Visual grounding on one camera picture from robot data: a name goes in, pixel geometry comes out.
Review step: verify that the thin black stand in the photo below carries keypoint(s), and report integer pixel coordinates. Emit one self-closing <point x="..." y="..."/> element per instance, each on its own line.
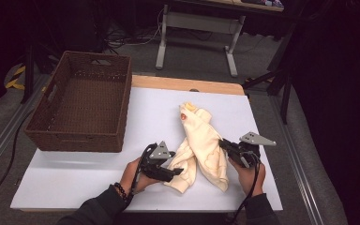
<point x="28" y="72"/>

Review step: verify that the yellow black floor tape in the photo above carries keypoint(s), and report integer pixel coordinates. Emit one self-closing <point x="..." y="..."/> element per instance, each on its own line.
<point x="15" y="78"/>

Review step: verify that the colourful blurred object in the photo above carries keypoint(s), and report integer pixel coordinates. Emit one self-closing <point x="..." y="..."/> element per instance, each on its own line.
<point x="272" y="3"/>

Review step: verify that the brown woven basket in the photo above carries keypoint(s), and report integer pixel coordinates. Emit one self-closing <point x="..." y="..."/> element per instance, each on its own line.
<point x="81" y="103"/>

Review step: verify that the person's right hand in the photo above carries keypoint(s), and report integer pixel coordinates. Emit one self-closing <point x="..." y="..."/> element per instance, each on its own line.
<point x="253" y="181"/>

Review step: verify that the white table sheet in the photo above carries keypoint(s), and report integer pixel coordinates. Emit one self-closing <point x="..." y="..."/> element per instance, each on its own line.
<point x="153" y="109"/>

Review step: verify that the cream sweatshirt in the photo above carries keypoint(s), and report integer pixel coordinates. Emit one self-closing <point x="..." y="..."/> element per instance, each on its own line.
<point x="203" y="140"/>

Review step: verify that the aluminium floor rail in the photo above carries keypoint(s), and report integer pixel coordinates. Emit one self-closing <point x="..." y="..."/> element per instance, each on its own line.
<point x="0" y="143"/>
<point x="300" y="162"/>

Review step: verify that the black tripod stand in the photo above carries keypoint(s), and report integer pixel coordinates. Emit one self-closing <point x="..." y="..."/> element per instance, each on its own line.
<point x="281" y="84"/>

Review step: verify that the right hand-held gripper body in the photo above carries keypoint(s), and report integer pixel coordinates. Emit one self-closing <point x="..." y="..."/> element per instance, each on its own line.
<point x="247" y="153"/>

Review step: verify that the person's left hand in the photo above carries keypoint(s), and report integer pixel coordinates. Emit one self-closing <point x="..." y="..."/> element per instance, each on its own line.
<point x="131" y="178"/>

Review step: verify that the wooden table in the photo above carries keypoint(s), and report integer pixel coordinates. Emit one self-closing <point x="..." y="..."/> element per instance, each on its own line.
<point x="184" y="83"/>

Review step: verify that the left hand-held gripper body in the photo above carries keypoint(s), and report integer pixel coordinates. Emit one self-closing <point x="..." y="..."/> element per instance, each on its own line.
<point x="156" y="162"/>

